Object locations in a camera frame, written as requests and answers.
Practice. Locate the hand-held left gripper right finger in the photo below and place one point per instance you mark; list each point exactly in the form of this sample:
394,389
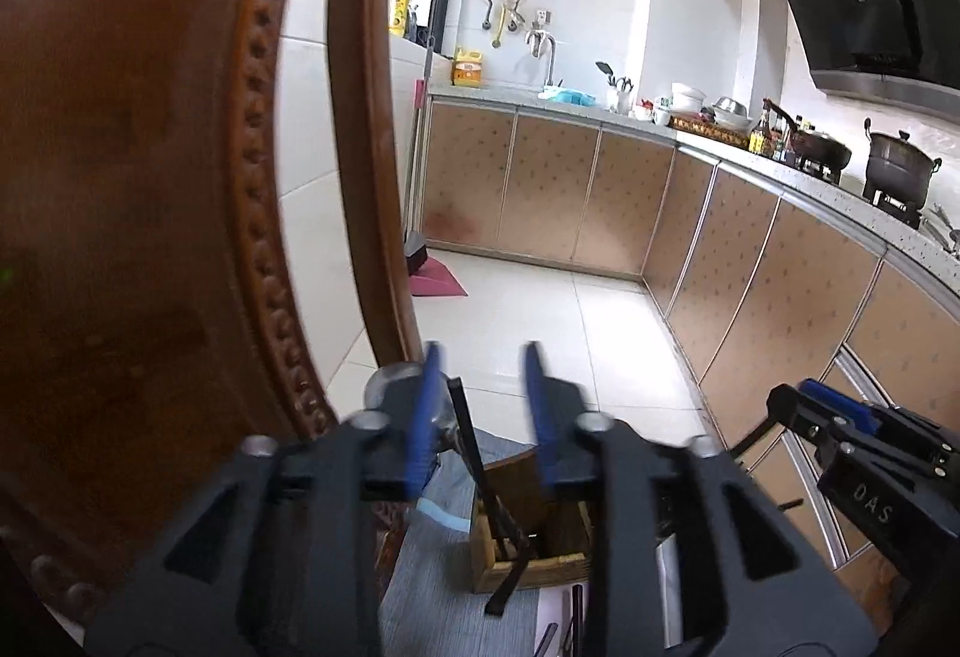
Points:
536,402

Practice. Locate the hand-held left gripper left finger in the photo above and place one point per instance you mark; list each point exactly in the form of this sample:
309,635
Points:
427,402

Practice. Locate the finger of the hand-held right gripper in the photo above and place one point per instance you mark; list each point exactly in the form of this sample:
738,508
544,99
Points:
847,411
795,409

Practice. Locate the wooden slatted utensil holder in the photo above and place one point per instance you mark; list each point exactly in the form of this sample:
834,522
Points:
555,563

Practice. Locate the white cup with kitchen utensils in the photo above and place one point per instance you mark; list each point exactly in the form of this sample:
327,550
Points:
621,100

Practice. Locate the red dustpan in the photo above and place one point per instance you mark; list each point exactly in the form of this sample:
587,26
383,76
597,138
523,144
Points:
439,283

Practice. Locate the kitchen counter cabinets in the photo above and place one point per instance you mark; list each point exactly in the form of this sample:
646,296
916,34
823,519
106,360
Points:
787,289

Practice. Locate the checked grey and pink cloth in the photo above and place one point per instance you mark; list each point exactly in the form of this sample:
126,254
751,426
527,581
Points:
450,597

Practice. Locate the gas stove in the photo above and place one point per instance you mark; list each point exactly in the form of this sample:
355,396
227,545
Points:
896,211

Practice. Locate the dark pot with lid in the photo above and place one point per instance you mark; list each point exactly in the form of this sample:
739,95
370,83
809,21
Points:
900,166

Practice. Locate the black wok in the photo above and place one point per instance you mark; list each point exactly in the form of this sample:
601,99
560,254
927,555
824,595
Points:
825,151

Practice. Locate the group of sauce bottles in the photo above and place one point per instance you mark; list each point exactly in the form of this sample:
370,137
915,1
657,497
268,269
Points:
765,139

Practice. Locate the patterned tray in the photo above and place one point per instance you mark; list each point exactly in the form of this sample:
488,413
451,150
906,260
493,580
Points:
709,132

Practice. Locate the metal basin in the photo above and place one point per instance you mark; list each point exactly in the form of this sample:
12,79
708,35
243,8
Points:
731,113

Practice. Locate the blue dish cloth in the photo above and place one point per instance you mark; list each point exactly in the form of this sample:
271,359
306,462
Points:
566,96

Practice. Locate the stack of white bowls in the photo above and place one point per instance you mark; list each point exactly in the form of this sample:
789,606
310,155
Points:
688,98

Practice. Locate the yellow oil jug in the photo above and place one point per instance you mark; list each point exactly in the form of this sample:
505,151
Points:
467,70

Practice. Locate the metal kitchen faucet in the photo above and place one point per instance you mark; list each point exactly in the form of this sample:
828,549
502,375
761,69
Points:
541,38

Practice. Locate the carved wooden chair back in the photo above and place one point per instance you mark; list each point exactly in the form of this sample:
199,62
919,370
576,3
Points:
112,177

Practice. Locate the yellow detergent bottle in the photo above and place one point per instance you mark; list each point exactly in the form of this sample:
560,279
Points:
400,12

